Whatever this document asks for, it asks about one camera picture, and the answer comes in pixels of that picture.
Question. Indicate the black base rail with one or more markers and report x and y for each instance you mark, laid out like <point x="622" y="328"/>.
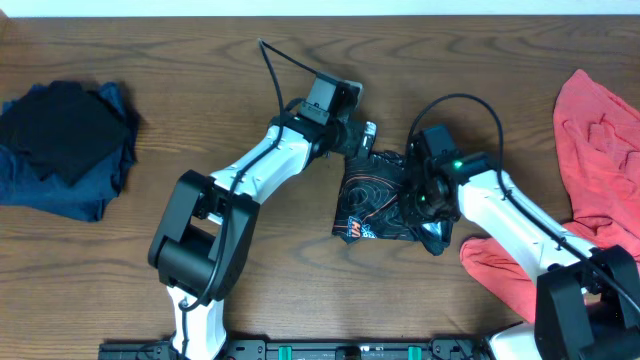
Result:
<point x="437" y="349"/>

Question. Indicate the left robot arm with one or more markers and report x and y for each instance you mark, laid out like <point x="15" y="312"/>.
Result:
<point x="202" y="242"/>

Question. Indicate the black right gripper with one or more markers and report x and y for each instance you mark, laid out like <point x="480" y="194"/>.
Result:
<point x="413" y="195"/>

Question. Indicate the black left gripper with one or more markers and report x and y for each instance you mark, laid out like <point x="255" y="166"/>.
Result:
<point x="361" y="138"/>

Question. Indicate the red t-shirt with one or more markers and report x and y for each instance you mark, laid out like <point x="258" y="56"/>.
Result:
<point x="597" y="142"/>

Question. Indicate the black printed cycling jersey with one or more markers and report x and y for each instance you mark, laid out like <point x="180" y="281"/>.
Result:
<point x="368" y="207"/>

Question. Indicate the folded black garment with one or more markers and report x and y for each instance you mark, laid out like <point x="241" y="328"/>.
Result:
<point x="63" y="129"/>

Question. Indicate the folded blue garment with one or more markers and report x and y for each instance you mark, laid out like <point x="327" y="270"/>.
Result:
<point x="85" y="200"/>

